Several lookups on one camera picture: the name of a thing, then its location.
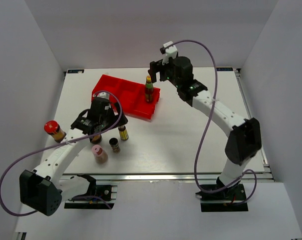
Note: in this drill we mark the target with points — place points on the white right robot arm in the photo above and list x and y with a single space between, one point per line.
243 135

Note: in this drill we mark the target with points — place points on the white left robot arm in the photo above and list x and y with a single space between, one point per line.
42 188

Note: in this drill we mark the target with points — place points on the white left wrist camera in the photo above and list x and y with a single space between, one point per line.
104 95

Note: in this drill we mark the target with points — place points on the red three-compartment plastic tray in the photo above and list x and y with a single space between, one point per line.
131 96

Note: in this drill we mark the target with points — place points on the yellow-label dark sauce bottle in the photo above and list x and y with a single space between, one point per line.
123 133

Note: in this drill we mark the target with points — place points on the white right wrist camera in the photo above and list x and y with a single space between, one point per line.
170 51

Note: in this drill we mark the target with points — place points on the red-cap brown spice jar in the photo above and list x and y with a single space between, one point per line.
53 129

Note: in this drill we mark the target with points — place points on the red-cap dark sauce jar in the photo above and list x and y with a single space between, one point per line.
96 139

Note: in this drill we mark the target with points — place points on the left blue table label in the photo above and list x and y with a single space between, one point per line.
75 71

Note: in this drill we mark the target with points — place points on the right blue table label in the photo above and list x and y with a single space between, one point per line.
228 69

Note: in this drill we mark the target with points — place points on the black-cap spice shaker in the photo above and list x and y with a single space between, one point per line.
114 145

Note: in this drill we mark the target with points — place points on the green-label red sauce bottle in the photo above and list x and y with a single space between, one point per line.
149 89

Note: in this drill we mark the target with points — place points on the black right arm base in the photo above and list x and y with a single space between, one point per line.
223 202

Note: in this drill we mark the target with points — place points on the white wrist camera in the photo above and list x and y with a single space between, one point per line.
104 95
170 51

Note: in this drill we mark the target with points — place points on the pink-cap spice jar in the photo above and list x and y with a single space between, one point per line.
99 154

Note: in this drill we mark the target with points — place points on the blue table label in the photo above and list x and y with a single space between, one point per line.
75 71
228 69

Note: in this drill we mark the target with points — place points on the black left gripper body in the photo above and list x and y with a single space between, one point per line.
107 120

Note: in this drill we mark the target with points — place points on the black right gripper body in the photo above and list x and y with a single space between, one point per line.
170 74

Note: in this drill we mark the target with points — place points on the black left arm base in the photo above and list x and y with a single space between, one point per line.
100 197

